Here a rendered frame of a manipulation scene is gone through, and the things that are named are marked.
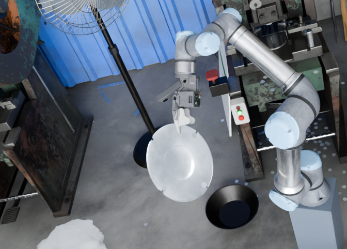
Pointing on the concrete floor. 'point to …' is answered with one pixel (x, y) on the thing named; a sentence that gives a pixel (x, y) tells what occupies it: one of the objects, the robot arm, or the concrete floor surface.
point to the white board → (227, 78)
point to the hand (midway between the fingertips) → (178, 130)
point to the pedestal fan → (48, 0)
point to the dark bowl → (232, 206)
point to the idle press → (35, 114)
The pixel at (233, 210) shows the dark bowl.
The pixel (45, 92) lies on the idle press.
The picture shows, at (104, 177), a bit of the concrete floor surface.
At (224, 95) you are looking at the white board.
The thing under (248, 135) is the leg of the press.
